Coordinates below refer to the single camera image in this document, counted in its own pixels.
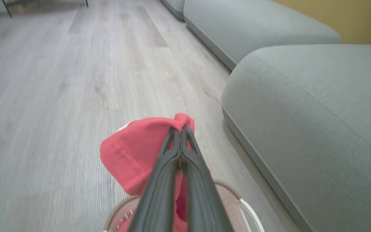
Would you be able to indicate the white laundry basket brown rim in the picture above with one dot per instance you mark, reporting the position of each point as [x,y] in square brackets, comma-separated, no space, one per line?
[230,201]

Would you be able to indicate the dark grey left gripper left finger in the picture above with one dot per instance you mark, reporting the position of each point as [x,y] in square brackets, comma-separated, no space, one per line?
[159,187]

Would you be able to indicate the grey fabric sofa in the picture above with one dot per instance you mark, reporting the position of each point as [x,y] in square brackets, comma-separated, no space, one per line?
[317,112]

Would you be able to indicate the grey fabric sofa seat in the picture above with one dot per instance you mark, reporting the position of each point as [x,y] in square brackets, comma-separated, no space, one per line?
[253,25]
[175,6]

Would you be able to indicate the red and white jersey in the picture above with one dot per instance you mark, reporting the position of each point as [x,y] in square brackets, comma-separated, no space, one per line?
[130,154]

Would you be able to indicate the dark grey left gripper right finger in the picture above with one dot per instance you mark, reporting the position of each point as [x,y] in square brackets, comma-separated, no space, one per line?
[201,196]

